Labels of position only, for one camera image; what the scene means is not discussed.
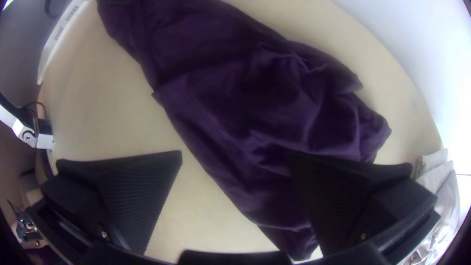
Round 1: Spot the black t-shirt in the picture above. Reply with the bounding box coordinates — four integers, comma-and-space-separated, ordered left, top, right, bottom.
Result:
96, 0, 392, 262

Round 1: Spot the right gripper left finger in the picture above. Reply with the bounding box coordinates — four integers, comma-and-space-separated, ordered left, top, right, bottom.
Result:
39, 150, 184, 257

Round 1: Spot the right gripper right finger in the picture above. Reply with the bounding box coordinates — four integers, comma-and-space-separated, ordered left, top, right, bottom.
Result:
287, 150, 441, 258

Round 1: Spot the black cable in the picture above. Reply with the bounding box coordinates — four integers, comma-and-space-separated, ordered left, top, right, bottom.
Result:
23, 101, 49, 123

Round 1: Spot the heap of white clothes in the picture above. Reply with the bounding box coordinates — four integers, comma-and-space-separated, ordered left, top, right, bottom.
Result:
400, 148, 461, 265

